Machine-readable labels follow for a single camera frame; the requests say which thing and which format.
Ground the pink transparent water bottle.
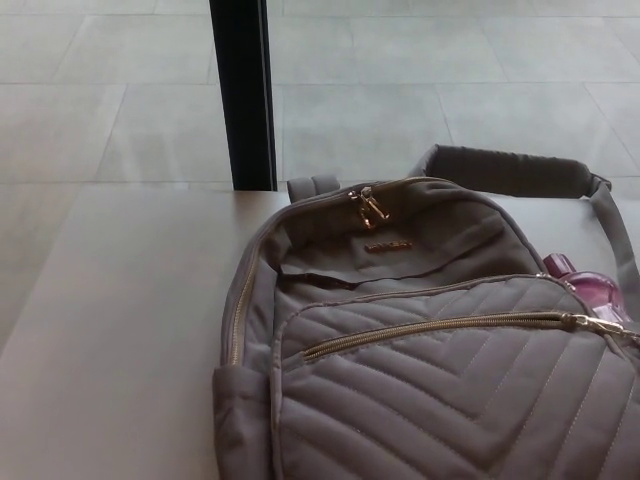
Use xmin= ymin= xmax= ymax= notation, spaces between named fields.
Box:
xmin=542 ymin=252 xmax=626 ymax=324

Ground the grey quilted backpack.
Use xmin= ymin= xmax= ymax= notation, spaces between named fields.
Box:
xmin=212 ymin=143 xmax=640 ymax=480

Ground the black vertical pillar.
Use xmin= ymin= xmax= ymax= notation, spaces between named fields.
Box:
xmin=208 ymin=0 xmax=279 ymax=192

